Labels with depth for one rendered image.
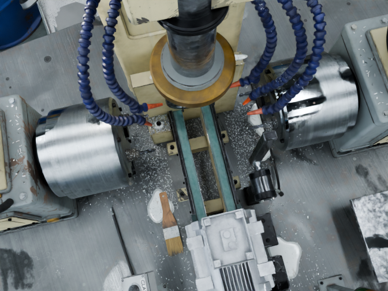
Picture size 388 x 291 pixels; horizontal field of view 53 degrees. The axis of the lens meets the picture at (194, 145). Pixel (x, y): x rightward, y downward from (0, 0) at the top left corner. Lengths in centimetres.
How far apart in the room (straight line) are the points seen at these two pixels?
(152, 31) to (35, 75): 61
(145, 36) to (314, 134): 51
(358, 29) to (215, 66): 48
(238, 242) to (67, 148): 47
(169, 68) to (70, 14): 137
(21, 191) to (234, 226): 51
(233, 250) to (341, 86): 49
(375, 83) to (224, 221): 51
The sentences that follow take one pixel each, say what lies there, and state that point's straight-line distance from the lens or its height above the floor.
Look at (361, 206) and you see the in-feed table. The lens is 124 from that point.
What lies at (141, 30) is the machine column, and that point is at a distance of 103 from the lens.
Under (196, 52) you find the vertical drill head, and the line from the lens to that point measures 69.
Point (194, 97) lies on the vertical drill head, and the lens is 79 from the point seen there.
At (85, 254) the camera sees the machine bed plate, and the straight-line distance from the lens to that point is 132.
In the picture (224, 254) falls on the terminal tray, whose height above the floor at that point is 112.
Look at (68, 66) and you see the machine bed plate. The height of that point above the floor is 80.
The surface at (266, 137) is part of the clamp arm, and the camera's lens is 86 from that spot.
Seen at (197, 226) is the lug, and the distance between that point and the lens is 97.
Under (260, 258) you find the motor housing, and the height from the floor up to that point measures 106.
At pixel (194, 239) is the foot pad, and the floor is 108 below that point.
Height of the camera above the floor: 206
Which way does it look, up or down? 75 degrees down
